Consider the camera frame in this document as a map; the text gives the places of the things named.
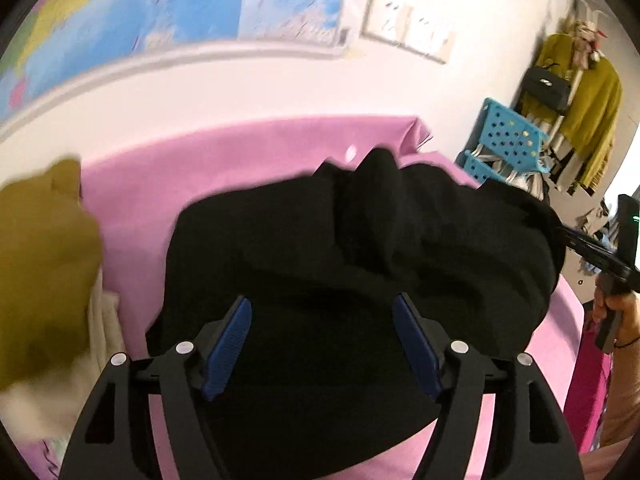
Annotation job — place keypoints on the cream cloth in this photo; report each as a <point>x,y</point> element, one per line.
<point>100,340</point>

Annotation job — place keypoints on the striped cloth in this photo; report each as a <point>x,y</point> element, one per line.
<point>495,165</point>

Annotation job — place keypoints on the pink bed sheet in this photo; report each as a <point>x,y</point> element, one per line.
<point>200,160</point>

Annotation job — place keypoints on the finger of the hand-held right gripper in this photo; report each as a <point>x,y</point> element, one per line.
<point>592,255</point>

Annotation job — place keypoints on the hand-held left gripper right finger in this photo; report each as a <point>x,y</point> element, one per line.
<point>417,347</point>

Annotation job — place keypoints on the white wall socket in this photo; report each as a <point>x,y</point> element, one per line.
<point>415,30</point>
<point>382,15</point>
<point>441,44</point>

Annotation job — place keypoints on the black handbag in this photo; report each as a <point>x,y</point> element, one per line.
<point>547,87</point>

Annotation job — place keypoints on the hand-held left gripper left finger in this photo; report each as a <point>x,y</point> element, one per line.
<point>227,350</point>

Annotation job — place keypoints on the person's right forearm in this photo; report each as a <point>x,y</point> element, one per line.
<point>625,395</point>

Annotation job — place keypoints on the blue perforated plastic chair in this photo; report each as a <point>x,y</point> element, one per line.
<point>510,135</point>

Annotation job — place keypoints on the mustard cloth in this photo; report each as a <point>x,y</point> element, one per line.
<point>45,260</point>

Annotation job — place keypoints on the person's right hand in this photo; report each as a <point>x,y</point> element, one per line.
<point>629,317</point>

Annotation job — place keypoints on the colourful wall map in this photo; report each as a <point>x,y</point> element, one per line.
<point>150,5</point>

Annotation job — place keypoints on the black shirt with gold buttons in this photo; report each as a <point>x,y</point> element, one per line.
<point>325,240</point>

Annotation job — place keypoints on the mustard hanging jacket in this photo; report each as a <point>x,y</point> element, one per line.
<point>592,110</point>

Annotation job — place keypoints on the magenta cloth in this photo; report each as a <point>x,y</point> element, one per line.
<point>590,390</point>

